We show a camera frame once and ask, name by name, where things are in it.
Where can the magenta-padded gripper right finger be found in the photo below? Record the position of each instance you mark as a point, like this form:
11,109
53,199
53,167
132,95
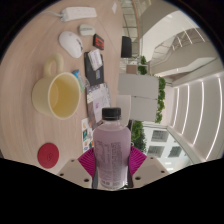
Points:
150,170

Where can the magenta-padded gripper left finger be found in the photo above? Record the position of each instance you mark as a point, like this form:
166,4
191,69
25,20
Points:
75,171

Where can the purple drink bottle black cap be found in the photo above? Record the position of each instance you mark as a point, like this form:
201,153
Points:
111,150

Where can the flat round red coaster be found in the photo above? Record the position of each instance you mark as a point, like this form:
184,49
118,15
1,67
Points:
48,155

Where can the long green hedge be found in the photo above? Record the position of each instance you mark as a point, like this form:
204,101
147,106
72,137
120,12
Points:
138,136

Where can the colourful sticker sheet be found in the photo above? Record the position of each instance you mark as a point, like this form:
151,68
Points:
87,135

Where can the white chair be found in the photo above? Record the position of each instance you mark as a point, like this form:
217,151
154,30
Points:
123,105

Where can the green plants on cabinet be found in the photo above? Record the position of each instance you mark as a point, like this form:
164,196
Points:
161,100

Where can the group of ceiling light strips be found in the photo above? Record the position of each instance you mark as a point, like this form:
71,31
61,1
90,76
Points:
200,116

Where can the white cabinet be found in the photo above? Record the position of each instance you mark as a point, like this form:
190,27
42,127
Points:
140,96

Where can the pale yellow mug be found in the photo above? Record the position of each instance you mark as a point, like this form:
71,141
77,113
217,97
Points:
63,96

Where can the open printed booklet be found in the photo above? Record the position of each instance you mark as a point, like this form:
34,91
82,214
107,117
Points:
100,98

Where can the small teal packet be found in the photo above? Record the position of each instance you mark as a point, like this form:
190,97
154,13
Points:
79,80

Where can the black notebook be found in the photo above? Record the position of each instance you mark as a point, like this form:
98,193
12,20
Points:
90,75

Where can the potted plants in planter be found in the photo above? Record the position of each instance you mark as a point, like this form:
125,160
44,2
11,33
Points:
142,65

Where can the white printed packet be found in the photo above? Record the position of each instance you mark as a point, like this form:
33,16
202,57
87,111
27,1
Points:
94,60

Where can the white computer mouse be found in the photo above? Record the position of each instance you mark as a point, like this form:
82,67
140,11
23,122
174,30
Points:
71,44

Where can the small red and black box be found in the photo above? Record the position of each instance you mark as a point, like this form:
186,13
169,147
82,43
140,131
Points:
98,41

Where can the small grey-white oval device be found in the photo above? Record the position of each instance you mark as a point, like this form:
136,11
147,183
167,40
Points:
86,30

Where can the glass railing with wooden handrail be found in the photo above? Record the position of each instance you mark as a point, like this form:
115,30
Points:
135,20

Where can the white power strip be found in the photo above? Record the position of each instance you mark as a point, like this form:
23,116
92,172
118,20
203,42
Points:
78,13

